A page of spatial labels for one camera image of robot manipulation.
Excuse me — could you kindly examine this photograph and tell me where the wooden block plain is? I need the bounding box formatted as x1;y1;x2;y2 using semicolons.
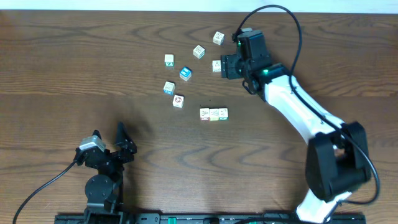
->
212;60;221;72

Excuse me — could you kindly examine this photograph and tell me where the wooden block green edge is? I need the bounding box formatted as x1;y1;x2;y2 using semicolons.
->
218;108;229;121

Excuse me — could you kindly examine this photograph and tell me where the wooden block yellow W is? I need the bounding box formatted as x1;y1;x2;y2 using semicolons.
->
209;108;220;121

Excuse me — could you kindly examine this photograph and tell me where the wooden block red edge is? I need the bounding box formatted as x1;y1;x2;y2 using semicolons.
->
200;108;210;121

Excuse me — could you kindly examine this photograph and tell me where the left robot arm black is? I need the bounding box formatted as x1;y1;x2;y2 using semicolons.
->
74;122;137;223

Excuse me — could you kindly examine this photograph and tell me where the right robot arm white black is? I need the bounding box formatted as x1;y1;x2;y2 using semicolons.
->
221;28;371;223

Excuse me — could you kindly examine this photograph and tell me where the wooden block top right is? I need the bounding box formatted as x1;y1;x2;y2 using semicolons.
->
213;31;225;45

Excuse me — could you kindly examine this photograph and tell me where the wooden block teal edge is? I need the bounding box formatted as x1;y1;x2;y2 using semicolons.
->
193;45;205;59

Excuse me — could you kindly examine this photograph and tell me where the wooden block red circle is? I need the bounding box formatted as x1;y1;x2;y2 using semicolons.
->
172;95;184;108

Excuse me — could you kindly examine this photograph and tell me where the wooden block blue I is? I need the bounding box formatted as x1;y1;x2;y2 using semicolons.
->
179;67;192;82

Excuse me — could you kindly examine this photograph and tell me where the wooden block blue side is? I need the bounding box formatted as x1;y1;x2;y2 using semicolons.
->
163;82;175;95

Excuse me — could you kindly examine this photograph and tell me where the wooden block green Z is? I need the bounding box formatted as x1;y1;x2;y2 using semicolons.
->
164;54;175;67

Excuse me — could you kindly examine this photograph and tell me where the right black cable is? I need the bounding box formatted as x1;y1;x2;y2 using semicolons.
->
234;4;381;224

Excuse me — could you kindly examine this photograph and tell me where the black cable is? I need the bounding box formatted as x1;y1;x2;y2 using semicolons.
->
234;4;381;224
12;160;78;224

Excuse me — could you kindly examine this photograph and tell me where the left black cable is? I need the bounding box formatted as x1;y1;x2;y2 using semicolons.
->
12;160;78;224

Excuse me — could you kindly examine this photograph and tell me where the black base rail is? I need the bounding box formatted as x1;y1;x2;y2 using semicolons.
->
54;212;368;224

